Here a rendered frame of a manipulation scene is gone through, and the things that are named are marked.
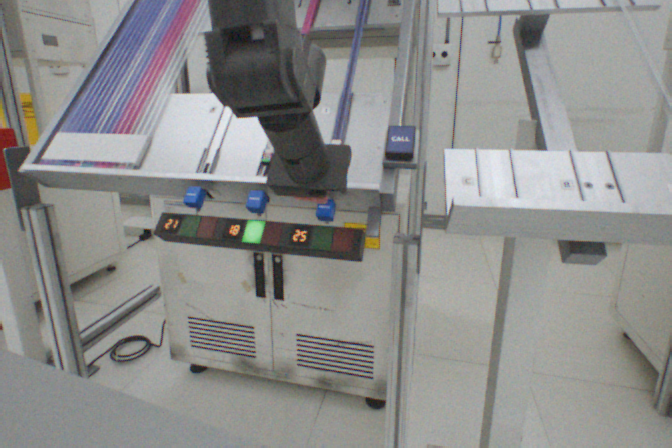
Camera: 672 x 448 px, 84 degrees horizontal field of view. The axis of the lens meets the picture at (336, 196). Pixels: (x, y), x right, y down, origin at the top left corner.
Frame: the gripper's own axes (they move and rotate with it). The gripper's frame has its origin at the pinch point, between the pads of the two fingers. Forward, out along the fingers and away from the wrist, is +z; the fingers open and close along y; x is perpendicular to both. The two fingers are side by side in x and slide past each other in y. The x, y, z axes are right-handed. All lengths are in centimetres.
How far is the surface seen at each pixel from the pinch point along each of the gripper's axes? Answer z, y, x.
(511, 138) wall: 153, -64, -125
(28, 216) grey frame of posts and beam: 8, 62, 4
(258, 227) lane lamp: 2.1, 10.0, 4.7
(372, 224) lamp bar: 4.7, -7.1, 1.7
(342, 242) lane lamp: 2.1, -3.5, 5.9
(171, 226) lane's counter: 2.2, 24.9, 5.8
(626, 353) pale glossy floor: 107, -86, -1
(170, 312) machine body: 56, 57, 13
